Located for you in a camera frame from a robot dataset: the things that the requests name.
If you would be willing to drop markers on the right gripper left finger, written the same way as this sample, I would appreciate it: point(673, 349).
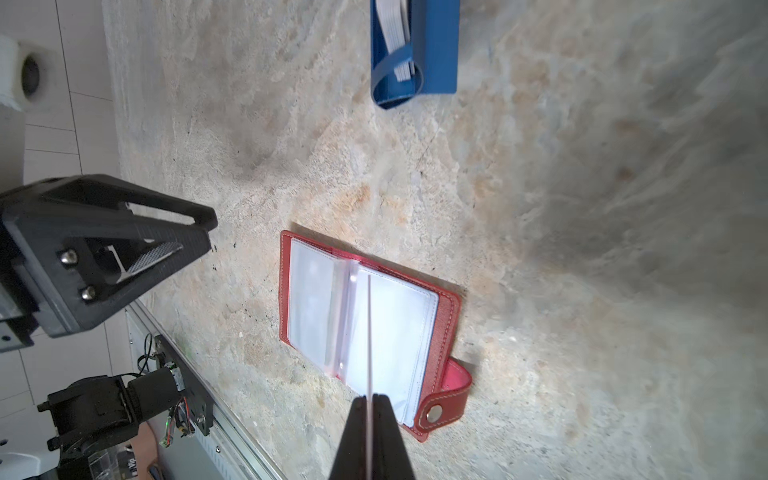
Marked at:
point(351, 457)

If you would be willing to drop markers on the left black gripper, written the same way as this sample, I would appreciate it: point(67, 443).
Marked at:
point(66, 270)

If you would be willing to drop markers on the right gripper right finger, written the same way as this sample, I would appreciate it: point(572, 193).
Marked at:
point(389, 457)

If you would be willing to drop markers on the red credit card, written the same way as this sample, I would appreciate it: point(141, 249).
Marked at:
point(369, 418)

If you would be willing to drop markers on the red card holder wallet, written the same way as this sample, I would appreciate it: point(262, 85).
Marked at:
point(322, 303)

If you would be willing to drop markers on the white pink VIP card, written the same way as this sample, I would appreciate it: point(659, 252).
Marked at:
point(394, 22)

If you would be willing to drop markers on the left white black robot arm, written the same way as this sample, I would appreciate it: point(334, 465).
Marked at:
point(96, 413)

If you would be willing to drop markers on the aluminium mounting rail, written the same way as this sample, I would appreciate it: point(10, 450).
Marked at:
point(228, 447)

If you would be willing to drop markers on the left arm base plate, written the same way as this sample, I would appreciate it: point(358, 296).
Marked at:
point(197, 400)

